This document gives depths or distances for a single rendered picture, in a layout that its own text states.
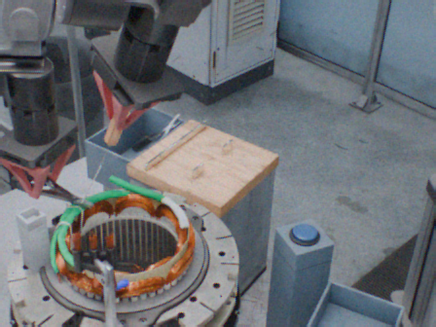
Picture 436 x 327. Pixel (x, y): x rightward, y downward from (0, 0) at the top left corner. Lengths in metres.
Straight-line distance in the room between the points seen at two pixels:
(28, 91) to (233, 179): 0.44
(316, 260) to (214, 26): 2.24
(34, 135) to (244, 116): 2.52
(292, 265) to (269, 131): 2.19
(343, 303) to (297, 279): 0.13
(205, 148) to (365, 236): 1.58
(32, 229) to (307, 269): 0.45
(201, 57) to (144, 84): 2.59
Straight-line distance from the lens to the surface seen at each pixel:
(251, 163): 1.27
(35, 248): 1.01
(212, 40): 3.34
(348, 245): 2.76
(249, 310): 1.40
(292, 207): 2.89
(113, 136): 0.89
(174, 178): 1.23
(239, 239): 1.30
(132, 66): 0.79
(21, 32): 0.90
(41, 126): 0.96
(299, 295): 1.21
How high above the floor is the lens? 1.80
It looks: 36 degrees down
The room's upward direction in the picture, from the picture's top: 3 degrees clockwise
